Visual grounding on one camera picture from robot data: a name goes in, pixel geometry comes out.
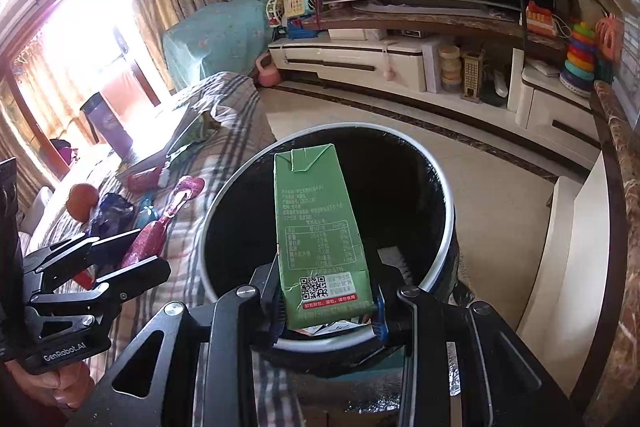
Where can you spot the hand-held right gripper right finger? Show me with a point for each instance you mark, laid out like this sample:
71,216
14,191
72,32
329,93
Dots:
384,329

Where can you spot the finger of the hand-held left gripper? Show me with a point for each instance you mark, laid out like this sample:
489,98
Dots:
140,277
110,247

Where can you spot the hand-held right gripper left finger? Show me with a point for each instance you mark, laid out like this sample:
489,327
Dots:
265,307

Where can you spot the pink shiny wrapper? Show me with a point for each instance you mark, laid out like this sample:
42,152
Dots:
150,237

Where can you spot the green drink carton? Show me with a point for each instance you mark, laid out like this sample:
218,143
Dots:
320,227

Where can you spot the white-rimmed bin with black liner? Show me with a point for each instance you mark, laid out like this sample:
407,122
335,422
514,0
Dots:
400,187

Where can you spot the person's left hand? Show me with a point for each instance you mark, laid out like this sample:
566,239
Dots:
55,387

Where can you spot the apple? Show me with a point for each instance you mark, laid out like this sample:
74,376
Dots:
81,202

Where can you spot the red packet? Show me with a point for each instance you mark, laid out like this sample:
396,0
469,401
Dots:
144,182

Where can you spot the pink packet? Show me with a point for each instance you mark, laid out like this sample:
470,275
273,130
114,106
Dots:
189,188

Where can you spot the purple water bottle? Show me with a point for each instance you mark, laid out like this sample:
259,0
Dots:
107,122

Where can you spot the green wrapper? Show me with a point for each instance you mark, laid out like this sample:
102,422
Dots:
197,132

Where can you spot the pink kettlebell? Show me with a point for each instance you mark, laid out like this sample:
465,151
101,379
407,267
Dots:
268,74

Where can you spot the teal covered furniture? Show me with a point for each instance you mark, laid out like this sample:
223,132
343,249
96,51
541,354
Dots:
215,37

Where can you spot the white television cabinet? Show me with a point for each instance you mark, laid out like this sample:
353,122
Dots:
350,57

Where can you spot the wooden building model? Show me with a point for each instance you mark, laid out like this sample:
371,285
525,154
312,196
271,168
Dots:
472,77

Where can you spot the stack of round containers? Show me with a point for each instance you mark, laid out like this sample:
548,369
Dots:
449,67

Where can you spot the white remote control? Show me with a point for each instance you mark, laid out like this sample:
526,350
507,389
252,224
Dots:
501,83

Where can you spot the blue toy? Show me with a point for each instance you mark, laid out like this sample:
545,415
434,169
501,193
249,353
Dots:
301,29

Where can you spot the marble-topped side cabinet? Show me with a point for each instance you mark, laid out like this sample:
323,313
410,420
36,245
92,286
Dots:
625,187

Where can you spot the toy ferris wheel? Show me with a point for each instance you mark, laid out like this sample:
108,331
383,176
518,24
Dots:
275,11

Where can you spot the set-top box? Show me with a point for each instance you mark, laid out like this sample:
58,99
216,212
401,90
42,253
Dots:
406,33

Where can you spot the yellow toy telephone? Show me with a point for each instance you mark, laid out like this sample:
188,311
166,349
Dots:
297,2

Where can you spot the red toy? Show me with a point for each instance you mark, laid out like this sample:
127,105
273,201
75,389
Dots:
540,19

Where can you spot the clear plastic drawer organizer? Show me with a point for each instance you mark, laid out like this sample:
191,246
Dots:
627,72

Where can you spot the orange plastic toy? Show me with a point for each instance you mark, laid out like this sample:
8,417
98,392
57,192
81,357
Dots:
609,37

